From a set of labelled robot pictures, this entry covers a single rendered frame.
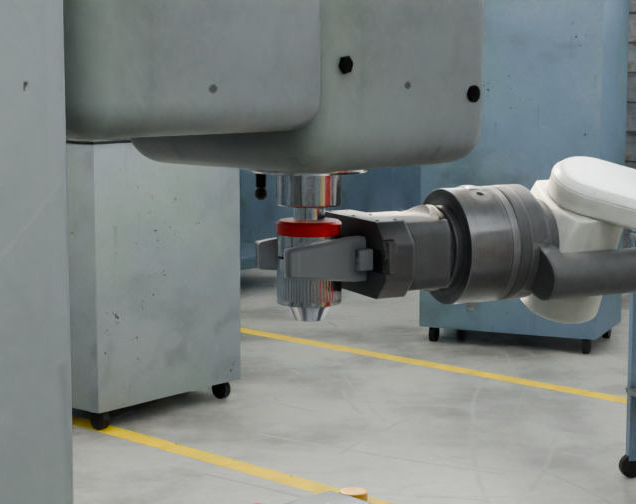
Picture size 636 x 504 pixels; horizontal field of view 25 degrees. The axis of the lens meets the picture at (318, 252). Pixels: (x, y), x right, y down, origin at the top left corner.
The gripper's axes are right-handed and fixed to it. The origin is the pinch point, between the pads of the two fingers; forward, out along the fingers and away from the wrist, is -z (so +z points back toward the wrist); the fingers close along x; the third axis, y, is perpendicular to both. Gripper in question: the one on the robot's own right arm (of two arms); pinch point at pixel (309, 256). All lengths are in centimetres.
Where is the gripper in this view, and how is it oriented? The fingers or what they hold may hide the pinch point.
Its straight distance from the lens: 105.4
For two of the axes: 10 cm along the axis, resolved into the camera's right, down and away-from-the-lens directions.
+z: 9.1, -0.7, 4.1
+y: 0.1, 9.9, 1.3
